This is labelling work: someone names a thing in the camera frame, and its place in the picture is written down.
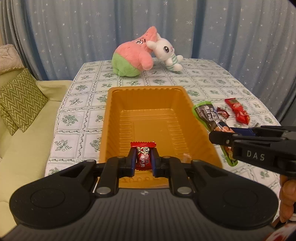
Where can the light green sofa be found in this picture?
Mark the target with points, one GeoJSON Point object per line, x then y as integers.
{"type": "Point", "coordinates": [23, 150]}

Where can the green snack packet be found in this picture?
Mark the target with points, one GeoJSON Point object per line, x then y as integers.
{"type": "Point", "coordinates": [205, 113]}

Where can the white rabbit plush toy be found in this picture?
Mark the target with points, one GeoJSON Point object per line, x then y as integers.
{"type": "Point", "coordinates": [165, 49]}

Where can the orange plastic tray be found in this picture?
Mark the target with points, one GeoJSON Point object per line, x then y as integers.
{"type": "Point", "coordinates": [148, 115]}

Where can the person's right hand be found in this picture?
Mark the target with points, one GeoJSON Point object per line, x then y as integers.
{"type": "Point", "coordinates": [286, 197]}

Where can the floral checked tablecloth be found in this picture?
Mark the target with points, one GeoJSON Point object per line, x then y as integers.
{"type": "Point", "coordinates": [81, 115]}

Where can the dark red candy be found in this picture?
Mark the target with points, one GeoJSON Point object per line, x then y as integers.
{"type": "Point", "coordinates": [222, 112]}

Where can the pink starfish plush toy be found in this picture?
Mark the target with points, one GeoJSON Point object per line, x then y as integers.
{"type": "Point", "coordinates": [131, 55]}

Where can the beige embroidered cushion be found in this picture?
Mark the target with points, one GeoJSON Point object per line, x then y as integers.
{"type": "Point", "coordinates": [9, 58]}

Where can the red snack packet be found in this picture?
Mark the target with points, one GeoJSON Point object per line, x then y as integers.
{"type": "Point", "coordinates": [239, 111]}

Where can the clear candy wrapper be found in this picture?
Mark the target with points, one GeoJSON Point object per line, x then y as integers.
{"type": "Point", "coordinates": [186, 157]}

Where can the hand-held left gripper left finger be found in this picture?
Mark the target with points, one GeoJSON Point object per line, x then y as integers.
{"type": "Point", "coordinates": [132, 162]}

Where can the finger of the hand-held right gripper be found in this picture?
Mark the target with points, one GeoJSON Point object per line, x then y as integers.
{"type": "Point", "coordinates": [242, 131]}
{"type": "Point", "coordinates": [219, 138]}

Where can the red white clothing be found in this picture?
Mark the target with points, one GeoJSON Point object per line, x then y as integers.
{"type": "Point", "coordinates": [281, 236]}

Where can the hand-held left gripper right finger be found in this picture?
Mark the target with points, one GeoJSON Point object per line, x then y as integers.
{"type": "Point", "coordinates": [155, 163]}

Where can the blue starry curtain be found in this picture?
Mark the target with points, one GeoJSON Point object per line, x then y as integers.
{"type": "Point", "coordinates": [69, 34]}

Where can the green zigzag cushion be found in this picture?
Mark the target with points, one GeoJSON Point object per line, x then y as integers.
{"type": "Point", "coordinates": [8, 122]}
{"type": "Point", "coordinates": [20, 99]}

